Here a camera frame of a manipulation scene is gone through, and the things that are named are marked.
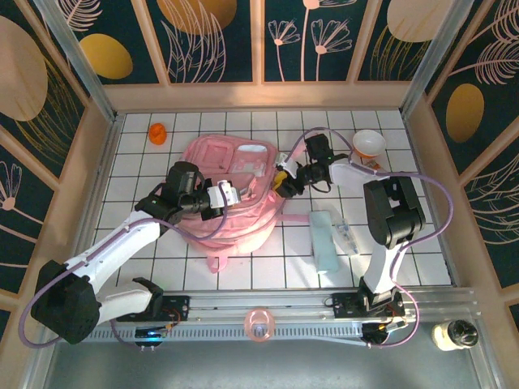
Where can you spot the pink student backpack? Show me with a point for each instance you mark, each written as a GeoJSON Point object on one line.
{"type": "Point", "coordinates": [243, 227]}

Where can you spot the clear plastic pen box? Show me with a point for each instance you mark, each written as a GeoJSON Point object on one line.
{"type": "Point", "coordinates": [346, 241]}

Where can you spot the light blue pencil case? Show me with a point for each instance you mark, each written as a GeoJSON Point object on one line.
{"type": "Point", "coordinates": [324, 247]}

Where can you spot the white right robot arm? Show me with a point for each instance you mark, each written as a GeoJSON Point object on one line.
{"type": "Point", "coordinates": [379, 267]}

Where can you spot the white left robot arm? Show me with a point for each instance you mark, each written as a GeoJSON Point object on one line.
{"type": "Point", "coordinates": [121, 239]}

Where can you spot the small orange plastic toy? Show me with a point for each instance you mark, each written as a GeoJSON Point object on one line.
{"type": "Point", "coordinates": [157, 133]}

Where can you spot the orange snack packet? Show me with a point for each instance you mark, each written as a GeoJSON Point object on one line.
{"type": "Point", "coordinates": [373, 165]}

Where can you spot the black controller board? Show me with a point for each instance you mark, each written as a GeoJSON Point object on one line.
{"type": "Point", "coordinates": [375, 334]}
{"type": "Point", "coordinates": [152, 333]}

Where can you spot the white bottle black cap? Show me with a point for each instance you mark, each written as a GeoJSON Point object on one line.
{"type": "Point", "coordinates": [454, 335]}

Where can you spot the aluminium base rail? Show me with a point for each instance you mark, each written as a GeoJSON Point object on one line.
{"type": "Point", "coordinates": [284, 304]}

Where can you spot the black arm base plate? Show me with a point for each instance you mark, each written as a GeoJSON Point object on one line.
{"type": "Point", "coordinates": [178, 308]}
{"type": "Point", "coordinates": [344, 306]}

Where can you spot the aluminium frame post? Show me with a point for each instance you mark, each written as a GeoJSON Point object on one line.
{"type": "Point", "coordinates": [436, 56]}
{"type": "Point", "coordinates": [77, 61]}

